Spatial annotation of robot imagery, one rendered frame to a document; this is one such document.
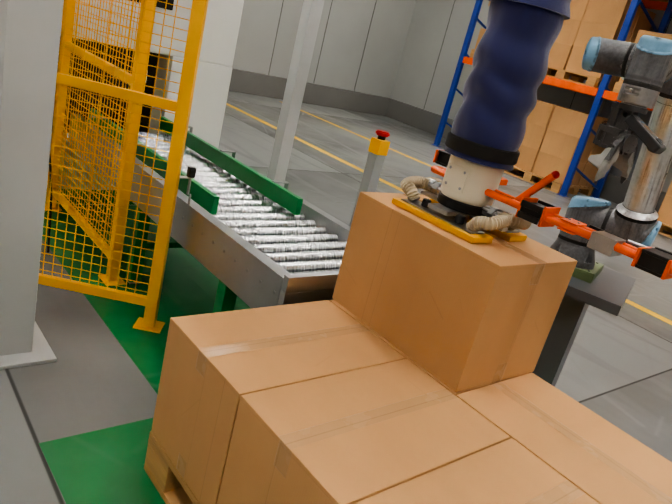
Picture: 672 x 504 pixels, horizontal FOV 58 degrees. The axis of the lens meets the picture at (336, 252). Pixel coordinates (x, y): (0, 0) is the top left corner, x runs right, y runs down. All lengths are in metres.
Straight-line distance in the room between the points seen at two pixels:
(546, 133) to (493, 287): 8.60
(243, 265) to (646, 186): 1.50
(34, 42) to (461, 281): 1.51
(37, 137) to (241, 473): 1.32
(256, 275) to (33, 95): 0.94
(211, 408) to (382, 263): 0.71
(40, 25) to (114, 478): 1.42
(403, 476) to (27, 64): 1.67
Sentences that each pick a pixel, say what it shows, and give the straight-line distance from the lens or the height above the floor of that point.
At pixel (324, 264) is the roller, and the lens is 2.48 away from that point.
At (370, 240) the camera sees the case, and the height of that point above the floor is 0.81.
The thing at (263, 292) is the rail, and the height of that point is 0.50.
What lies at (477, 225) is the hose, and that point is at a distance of 1.82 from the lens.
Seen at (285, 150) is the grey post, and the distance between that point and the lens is 5.47.
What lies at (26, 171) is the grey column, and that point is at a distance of 2.33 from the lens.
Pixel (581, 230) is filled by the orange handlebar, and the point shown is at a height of 1.08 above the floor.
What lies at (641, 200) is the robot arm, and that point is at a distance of 2.53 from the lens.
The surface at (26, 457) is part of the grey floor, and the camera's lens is 2.18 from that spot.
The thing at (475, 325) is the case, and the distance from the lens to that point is 1.74.
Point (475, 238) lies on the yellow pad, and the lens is 1.80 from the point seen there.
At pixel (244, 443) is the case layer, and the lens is 1.57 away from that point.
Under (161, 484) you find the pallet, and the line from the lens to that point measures 2.04.
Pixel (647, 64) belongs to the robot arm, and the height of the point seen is 1.51.
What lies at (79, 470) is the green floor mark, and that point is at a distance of 2.13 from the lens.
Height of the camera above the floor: 1.40
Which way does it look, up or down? 19 degrees down
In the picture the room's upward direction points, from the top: 15 degrees clockwise
